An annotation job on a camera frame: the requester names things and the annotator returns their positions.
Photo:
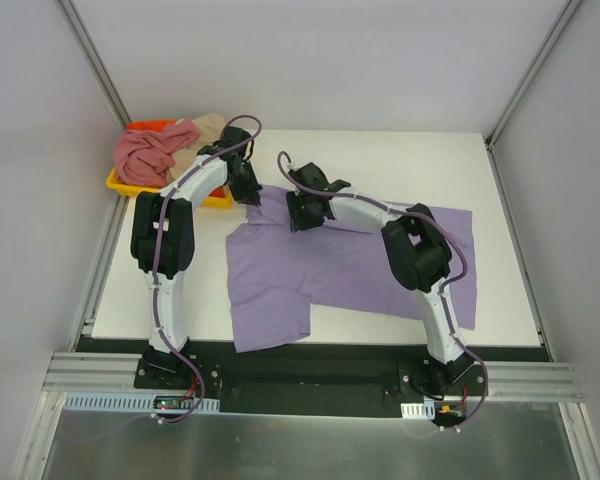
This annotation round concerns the beige t shirt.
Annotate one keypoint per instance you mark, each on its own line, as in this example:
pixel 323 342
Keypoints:
pixel 210 127

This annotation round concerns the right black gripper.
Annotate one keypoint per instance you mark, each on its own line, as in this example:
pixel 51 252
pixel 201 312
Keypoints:
pixel 300 212

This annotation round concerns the aluminium frame post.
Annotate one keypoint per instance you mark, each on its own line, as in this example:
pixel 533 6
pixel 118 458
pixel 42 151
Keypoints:
pixel 89 50
pixel 548 45

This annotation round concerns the right aluminium frame post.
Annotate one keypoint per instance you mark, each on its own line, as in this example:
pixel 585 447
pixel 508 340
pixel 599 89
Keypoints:
pixel 548 45

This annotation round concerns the pink t shirt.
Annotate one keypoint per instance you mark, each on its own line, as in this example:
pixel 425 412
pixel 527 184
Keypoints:
pixel 143 158

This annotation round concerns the yellow plastic bin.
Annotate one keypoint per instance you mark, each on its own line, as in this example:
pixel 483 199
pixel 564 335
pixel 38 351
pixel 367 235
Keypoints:
pixel 123 189

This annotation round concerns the left aluminium frame post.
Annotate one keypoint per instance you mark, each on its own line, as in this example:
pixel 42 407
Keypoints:
pixel 89 50

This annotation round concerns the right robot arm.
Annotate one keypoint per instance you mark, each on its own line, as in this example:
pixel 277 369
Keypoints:
pixel 422 258

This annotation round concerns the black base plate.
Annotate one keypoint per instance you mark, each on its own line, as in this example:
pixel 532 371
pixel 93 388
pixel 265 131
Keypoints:
pixel 303 379

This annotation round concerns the aluminium front rail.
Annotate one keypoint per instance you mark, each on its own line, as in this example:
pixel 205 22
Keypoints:
pixel 550 382

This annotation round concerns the white cable duct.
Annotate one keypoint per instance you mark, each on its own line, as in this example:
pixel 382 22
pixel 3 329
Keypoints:
pixel 418 411
pixel 129 403

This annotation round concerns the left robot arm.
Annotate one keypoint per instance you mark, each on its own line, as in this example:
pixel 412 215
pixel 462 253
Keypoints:
pixel 163 239

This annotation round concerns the right white cable duct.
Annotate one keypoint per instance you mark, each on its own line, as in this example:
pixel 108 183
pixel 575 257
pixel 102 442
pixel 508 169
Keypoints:
pixel 418 411

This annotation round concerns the purple t shirt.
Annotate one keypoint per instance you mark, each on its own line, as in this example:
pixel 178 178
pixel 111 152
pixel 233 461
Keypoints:
pixel 275 275

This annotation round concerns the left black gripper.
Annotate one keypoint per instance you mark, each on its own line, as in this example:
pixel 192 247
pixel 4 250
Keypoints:
pixel 248 185

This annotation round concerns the left white cable duct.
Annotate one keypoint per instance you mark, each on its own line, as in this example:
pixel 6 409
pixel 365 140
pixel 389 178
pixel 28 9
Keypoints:
pixel 129 403

